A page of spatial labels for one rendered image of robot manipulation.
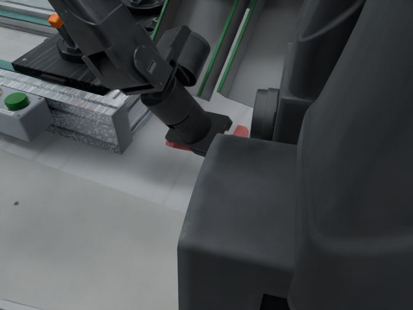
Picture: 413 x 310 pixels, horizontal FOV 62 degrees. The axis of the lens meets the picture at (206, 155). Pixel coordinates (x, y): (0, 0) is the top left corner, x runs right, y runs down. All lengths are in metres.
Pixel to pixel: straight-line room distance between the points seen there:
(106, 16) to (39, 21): 0.67
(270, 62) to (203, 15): 0.15
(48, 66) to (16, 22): 0.34
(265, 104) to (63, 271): 0.45
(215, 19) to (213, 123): 0.20
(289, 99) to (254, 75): 0.44
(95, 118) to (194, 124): 0.24
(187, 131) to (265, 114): 0.31
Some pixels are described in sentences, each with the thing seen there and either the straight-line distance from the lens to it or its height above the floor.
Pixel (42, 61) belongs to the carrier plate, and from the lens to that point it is 0.83.
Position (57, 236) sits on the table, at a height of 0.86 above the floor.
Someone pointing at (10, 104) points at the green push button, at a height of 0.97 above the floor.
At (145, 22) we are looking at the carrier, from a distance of 0.93.
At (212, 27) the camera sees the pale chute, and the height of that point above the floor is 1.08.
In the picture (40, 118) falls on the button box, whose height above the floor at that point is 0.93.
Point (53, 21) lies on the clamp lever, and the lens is 0.75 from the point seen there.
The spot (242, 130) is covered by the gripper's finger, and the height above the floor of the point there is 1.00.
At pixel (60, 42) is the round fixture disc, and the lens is 0.85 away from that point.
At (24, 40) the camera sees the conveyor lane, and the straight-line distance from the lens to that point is 1.07.
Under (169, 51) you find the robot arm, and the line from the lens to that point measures 0.47.
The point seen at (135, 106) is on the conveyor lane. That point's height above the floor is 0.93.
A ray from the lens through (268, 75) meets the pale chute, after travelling 0.60.
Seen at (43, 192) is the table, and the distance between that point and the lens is 0.69.
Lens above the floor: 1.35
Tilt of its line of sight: 46 degrees down
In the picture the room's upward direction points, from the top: straight up
